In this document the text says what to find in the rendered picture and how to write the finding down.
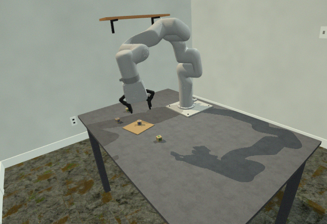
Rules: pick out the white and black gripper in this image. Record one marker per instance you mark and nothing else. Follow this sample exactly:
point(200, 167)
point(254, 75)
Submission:
point(134, 93)

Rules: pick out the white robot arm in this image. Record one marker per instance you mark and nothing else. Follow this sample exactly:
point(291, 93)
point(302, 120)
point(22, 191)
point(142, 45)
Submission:
point(135, 50)

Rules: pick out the tan flat mat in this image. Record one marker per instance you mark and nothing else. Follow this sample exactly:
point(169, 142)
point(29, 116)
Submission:
point(134, 128)

